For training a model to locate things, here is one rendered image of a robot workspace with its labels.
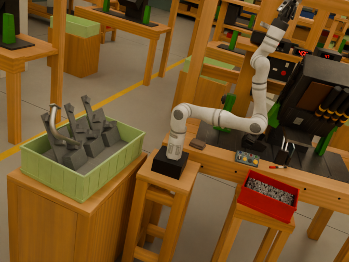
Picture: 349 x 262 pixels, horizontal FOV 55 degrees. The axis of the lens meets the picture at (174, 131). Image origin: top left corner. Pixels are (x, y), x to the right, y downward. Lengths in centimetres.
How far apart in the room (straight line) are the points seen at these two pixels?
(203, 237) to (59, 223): 136
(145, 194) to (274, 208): 74
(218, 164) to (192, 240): 87
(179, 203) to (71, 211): 60
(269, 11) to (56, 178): 173
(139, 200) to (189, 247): 87
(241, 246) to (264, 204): 103
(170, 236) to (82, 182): 71
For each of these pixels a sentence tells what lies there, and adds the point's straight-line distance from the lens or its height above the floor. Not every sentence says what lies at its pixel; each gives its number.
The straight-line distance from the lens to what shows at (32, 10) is 846.
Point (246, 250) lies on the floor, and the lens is 298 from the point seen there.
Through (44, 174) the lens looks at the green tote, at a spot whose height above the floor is 86.
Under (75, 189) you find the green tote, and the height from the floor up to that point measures 86.
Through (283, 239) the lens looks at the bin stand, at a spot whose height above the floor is 68.
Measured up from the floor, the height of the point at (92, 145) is 92.
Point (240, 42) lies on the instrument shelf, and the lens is 243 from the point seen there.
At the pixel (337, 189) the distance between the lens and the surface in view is 239.
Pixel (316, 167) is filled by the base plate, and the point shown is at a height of 90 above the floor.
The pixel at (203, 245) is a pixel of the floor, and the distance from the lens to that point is 286.
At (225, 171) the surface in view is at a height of 81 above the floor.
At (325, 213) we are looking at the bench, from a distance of 325.
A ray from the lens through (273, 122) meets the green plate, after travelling 235.
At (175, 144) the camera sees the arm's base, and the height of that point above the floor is 104.
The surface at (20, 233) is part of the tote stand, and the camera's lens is 222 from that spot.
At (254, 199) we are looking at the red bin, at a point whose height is 86.
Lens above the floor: 199
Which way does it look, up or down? 28 degrees down
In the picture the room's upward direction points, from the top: 13 degrees clockwise
